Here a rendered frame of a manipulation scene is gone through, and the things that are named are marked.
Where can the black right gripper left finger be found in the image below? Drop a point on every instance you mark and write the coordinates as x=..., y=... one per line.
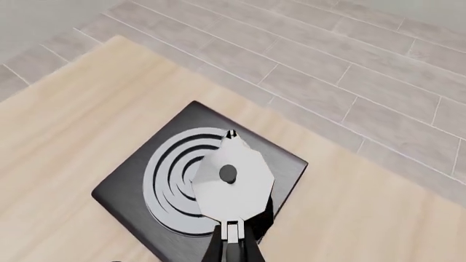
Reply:
x=214, y=248

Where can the flat black stove plate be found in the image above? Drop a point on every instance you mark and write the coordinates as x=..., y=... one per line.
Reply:
x=127, y=188

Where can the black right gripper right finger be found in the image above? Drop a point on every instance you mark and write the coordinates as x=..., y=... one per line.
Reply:
x=252, y=248

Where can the silver moka pot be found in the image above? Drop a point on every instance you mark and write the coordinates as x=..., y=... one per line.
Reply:
x=233, y=191

